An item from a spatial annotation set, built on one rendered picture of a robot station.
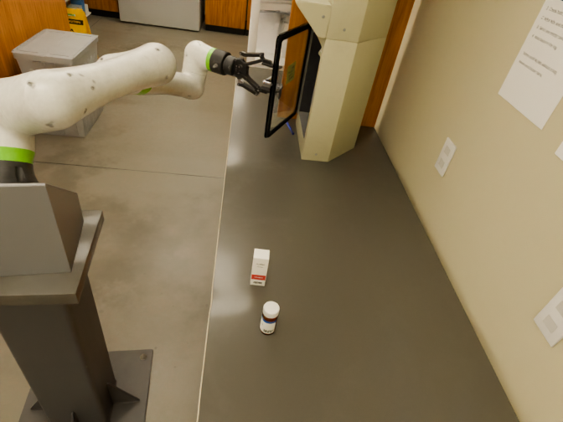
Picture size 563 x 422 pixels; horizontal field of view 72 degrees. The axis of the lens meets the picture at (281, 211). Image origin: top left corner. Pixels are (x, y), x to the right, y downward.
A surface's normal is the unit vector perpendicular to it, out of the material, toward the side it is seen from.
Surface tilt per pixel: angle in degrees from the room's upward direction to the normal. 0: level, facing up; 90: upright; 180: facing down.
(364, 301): 0
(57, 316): 90
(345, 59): 90
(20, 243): 90
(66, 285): 0
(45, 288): 0
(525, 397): 90
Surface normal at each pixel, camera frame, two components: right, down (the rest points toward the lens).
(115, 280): 0.14, -0.77
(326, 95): 0.05, 0.64
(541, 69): -0.99, -0.07
